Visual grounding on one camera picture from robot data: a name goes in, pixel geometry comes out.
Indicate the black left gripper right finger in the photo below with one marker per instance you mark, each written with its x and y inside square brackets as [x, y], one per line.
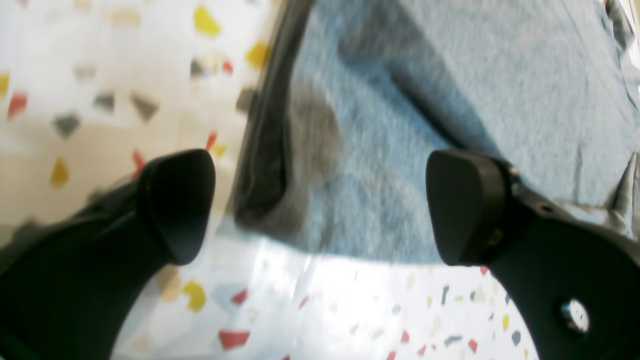
[575, 284]

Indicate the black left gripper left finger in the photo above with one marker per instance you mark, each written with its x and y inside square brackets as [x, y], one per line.
[67, 288]

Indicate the grey t-shirt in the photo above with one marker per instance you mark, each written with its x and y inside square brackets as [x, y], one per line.
[358, 93]

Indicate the terrazzo pattern tablecloth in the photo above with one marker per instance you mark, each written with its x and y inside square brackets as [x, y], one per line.
[122, 105]

